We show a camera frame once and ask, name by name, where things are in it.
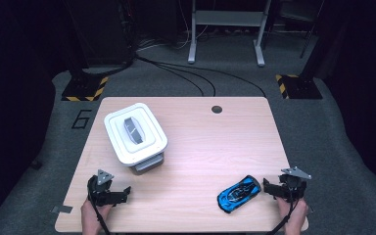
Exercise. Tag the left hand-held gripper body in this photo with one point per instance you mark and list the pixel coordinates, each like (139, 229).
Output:
(100, 192)

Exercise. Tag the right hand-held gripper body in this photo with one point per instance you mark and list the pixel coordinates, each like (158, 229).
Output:
(293, 187)

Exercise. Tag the blue toy car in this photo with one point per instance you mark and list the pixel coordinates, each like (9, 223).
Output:
(238, 194)

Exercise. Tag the translucent brown storage container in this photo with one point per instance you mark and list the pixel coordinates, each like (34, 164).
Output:
(148, 165)

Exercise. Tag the person's left hand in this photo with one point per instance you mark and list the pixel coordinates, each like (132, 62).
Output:
(89, 218)

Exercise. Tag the person's right hand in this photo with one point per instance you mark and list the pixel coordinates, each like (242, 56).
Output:
(296, 217)

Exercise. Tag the black base with hazard stripes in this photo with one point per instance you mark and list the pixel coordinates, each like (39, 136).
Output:
(302, 87)
(83, 88)

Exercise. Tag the dark equipment cabinet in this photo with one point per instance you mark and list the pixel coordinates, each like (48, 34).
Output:
(104, 29)

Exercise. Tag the black upright post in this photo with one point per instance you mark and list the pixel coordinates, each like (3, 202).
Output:
(319, 42)
(75, 49)

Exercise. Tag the white metal stand frame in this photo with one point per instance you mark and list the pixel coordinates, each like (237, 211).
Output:
(228, 18)

